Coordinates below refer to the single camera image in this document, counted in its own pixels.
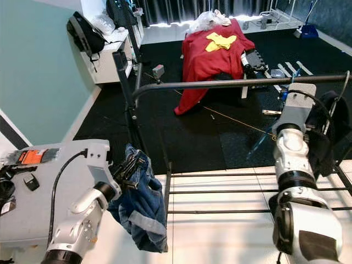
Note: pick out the blue denim shorts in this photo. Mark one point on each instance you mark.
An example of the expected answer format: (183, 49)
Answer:
(143, 209)

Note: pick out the blue plastic hanger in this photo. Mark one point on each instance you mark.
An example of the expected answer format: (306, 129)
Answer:
(286, 93)

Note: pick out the black garment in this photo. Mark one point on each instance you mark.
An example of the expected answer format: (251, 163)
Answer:
(327, 126)

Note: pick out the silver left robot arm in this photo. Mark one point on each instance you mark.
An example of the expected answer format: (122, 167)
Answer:
(82, 231)

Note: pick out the black shoulder bag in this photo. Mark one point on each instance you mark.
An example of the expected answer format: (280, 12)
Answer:
(121, 11)

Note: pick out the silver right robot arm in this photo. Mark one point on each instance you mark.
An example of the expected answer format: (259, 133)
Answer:
(302, 209)

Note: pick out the orange black tool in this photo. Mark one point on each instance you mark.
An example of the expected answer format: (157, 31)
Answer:
(33, 157)

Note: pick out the small grey box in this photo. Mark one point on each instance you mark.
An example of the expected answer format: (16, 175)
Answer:
(158, 71)

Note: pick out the small black key fob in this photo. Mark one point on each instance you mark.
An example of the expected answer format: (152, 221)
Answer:
(31, 181)

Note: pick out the black metal clothes rack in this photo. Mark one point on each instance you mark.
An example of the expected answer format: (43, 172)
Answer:
(198, 85)

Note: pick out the white shelf unit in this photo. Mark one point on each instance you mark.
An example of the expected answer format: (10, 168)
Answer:
(113, 60)

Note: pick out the grey upholstered bench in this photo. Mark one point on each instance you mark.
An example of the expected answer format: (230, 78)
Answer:
(33, 214)

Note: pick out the black backpack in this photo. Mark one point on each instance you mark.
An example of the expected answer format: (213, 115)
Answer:
(88, 36)

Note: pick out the white plastic bag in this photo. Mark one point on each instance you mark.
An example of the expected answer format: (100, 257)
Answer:
(209, 19)
(104, 22)

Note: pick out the yellow cloth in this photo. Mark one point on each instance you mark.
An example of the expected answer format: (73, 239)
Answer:
(220, 41)

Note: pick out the black box device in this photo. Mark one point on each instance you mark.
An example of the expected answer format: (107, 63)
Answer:
(253, 59)

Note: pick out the dark window curtain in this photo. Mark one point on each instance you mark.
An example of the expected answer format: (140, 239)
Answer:
(170, 8)

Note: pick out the blue dustpan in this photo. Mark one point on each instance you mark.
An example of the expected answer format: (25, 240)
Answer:
(308, 30)

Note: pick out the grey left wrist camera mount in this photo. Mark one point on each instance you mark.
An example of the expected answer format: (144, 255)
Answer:
(102, 170)

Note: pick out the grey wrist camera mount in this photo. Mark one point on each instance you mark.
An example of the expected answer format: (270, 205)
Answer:
(300, 104)
(102, 170)

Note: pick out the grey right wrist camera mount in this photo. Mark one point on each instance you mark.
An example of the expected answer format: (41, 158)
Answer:
(300, 104)

